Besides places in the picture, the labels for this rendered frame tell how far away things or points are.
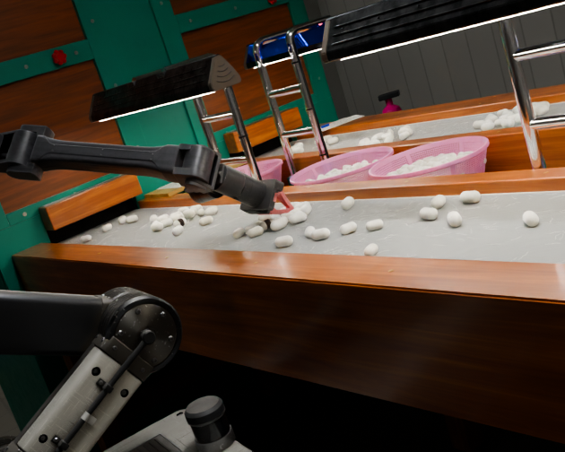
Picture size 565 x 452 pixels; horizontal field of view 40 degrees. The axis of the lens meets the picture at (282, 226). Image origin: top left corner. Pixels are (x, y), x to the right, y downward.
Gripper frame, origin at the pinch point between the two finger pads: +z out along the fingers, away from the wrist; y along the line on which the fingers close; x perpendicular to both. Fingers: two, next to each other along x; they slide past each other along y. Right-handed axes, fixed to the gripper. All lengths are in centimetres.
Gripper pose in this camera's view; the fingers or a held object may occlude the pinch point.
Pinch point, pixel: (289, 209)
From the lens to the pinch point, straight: 165.2
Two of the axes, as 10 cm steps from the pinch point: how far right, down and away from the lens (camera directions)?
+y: -6.2, 0.0, 7.8
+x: -2.5, 9.5, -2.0
